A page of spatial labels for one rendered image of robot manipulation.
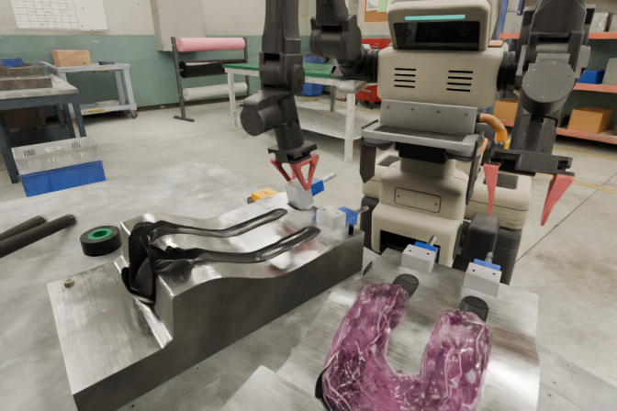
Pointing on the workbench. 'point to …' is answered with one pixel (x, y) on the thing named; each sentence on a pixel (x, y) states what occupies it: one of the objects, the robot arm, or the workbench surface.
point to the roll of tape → (101, 240)
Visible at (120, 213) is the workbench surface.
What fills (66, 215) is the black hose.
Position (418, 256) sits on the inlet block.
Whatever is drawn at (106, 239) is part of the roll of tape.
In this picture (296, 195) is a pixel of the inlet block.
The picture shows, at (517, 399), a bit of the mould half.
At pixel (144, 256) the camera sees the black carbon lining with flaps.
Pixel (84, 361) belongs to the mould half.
